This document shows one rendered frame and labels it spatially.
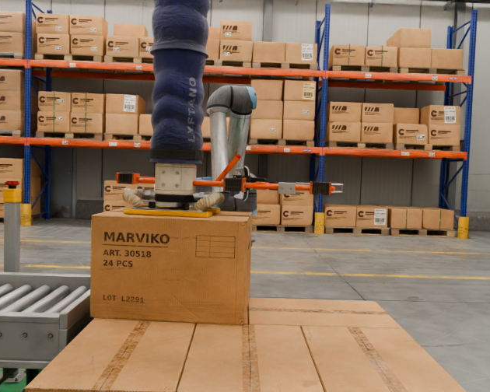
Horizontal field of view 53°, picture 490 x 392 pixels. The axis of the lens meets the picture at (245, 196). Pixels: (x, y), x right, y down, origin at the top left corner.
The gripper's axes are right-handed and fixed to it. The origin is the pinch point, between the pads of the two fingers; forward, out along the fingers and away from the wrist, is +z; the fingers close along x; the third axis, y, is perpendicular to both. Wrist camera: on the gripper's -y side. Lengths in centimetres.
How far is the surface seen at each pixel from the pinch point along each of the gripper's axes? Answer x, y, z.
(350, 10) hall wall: 340, -114, -857
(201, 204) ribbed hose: -8.0, 14.1, 25.4
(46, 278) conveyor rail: -50, 96, -9
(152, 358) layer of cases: -52, 19, 71
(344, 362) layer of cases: -52, -40, 62
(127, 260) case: -30, 41, 34
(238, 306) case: -46, -3, 32
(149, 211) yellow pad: -11.1, 34.2, 28.0
